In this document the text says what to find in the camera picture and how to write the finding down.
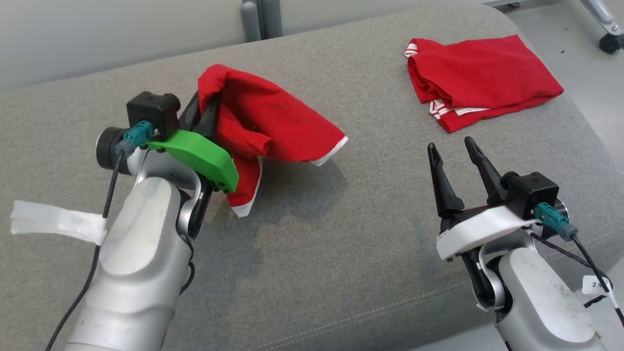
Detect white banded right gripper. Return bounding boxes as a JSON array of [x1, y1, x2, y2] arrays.
[[427, 136, 541, 262]]

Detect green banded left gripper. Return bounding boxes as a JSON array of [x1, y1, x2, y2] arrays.
[[146, 92, 240, 194]]

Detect red shorts with white trim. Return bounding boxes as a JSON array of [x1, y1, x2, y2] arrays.
[[197, 63, 350, 218]]

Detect red jersey with white sleeves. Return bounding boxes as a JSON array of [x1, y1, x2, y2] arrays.
[[404, 34, 565, 134]]

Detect grey fabric sofa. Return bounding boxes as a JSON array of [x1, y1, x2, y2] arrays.
[[0, 2, 616, 351]]

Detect small white paper label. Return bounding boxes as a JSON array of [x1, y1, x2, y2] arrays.
[[582, 275, 613, 296]]

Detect white tape strip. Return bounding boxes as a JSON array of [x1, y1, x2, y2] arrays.
[[10, 200, 108, 246]]

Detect grey stand leg with caster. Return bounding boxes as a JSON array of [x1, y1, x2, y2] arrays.
[[579, 0, 624, 55]]

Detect black cable with teal plug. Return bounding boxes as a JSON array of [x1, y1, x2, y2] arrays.
[[45, 121, 156, 351], [529, 202, 624, 328]]

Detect grey metal partition post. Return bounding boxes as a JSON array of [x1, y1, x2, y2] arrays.
[[240, 0, 284, 42]]

